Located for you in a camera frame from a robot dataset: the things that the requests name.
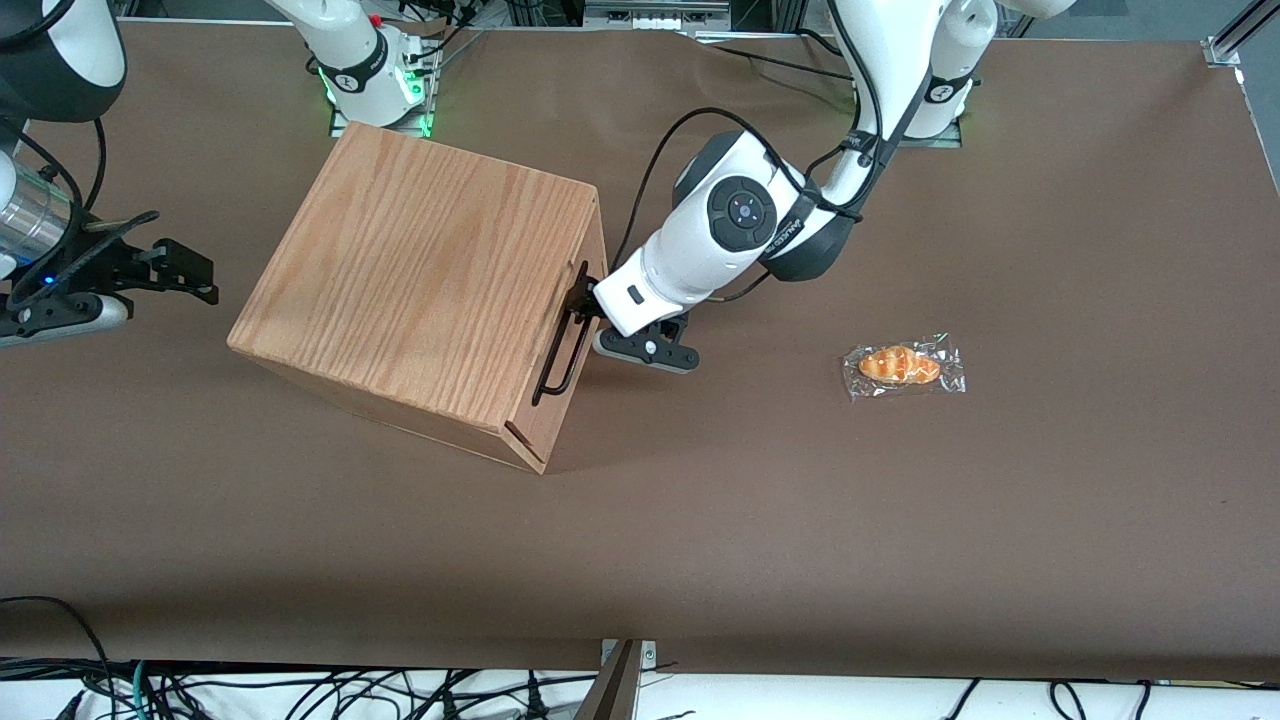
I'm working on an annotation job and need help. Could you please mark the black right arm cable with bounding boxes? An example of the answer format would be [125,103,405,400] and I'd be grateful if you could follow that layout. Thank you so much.
[0,116,163,301]

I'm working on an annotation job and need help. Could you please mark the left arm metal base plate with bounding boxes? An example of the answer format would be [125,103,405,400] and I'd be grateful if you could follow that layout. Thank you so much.
[895,115,966,149]

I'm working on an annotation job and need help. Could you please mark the wooden drawer cabinet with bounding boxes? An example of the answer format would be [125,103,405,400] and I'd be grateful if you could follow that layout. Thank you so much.
[227,120,611,476]

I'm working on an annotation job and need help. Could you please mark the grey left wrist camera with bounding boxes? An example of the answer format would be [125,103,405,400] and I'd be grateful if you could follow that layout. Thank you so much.
[593,318,702,375]

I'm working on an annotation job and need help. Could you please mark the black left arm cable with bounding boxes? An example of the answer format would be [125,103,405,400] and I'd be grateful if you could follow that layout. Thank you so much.
[610,0,893,303]

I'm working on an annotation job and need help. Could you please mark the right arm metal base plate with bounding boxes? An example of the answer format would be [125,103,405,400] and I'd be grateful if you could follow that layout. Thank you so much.
[328,38,443,138]

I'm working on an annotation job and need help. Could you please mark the black metal drawer handle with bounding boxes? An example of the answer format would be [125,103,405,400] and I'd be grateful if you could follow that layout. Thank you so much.
[531,262,603,407]

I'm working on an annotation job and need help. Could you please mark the looped black floor cable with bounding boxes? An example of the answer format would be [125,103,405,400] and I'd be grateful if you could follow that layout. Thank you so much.
[0,596,116,720]

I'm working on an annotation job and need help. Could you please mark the wooden drawer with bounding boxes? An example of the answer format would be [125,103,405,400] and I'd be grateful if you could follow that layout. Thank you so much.
[506,190,611,475]

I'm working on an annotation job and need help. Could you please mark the aluminium corner profile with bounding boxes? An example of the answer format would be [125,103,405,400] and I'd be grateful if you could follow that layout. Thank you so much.
[1202,0,1280,69]

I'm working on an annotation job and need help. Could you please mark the long black table cable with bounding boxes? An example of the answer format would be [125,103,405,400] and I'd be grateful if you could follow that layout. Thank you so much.
[690,28,856,81]

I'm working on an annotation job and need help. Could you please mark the bread in clear wrapper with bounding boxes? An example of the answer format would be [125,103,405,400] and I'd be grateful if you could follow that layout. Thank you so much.
[842,333,968,403]

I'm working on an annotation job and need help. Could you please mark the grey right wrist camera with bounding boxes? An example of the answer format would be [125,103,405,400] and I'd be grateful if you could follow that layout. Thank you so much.
[0,295,133,349]

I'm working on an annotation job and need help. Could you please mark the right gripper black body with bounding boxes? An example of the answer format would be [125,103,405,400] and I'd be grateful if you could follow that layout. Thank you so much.
[8,238,157,313]

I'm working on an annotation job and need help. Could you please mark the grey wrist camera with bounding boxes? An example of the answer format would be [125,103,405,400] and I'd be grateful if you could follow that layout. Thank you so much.
[0,295,133,349]
[593,318,702,375]

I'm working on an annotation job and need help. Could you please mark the grey metal equipment box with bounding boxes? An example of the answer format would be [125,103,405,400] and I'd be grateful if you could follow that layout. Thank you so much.
[583,0,733,32]

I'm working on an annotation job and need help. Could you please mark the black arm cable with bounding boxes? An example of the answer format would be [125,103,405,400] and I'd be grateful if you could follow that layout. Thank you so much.
[0,116,163,301]
[610,0,893,303]

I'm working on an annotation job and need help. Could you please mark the dark slanted metal bar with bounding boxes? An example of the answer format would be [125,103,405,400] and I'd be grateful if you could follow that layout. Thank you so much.
[573,640,643,720]

